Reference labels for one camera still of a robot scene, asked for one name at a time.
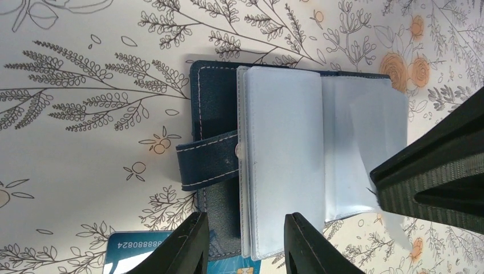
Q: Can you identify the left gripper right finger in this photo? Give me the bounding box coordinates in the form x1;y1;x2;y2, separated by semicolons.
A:
284;212;363;274

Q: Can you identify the blue card holder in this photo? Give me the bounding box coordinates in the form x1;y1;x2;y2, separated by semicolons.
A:
176;61;409;260

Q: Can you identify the floral table mat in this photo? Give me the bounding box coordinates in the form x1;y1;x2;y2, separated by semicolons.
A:
1;1;483;273

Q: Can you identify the blue credit card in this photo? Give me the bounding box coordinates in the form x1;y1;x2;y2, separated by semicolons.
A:
103;231;263;274

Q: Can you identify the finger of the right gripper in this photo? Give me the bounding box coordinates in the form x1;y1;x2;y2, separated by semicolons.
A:
376;154;483;233
370;88;483;189

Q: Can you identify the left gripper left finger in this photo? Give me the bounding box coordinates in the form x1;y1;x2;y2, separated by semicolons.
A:
127;212;209;274

